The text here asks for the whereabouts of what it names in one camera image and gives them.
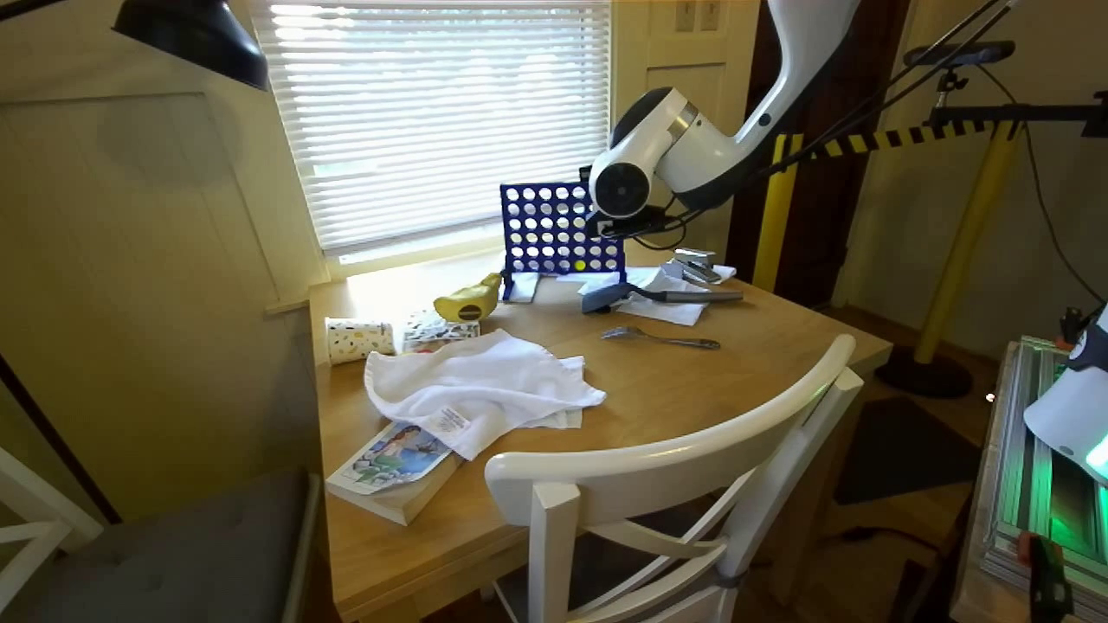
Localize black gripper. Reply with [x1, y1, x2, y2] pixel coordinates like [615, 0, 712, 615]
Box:
[585, 205, 680, 239]

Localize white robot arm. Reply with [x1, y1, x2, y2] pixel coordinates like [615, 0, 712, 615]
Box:
[585, 0, 860, 239]

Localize white paper sheets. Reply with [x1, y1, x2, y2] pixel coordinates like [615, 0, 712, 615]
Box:
[615, 266, 722, 325]

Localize blue connect four grid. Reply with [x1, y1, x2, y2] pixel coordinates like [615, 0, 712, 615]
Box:
[498, 181, 625, 300]

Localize yellow banana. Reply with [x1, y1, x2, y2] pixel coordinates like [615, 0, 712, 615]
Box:
[431, 272, 501, 322]

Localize white wooden chair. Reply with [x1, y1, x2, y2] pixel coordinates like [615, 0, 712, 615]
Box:
[486, 337, 861, 623]

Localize white cloth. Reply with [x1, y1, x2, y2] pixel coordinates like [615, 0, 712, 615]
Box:
[363, 327, 605, 459]

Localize patterned small box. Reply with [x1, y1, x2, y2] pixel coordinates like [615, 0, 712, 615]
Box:
[401, 310, 482, 354]

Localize white window blind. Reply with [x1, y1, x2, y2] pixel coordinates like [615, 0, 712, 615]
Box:
[253, 0, 612, 255]

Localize yellow black tripod stand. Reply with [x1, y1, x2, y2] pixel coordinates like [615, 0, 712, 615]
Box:
[751, 40, 1108, 399]

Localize white dotted cup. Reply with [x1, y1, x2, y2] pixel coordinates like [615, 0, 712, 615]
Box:
[326, 317, 396, 364]

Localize book with colourful cover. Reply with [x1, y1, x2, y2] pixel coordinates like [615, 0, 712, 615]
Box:
[326, 421, 458, 526]

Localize black desk lamp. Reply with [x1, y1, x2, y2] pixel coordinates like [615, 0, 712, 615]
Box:
[114, 0, 266, 89]

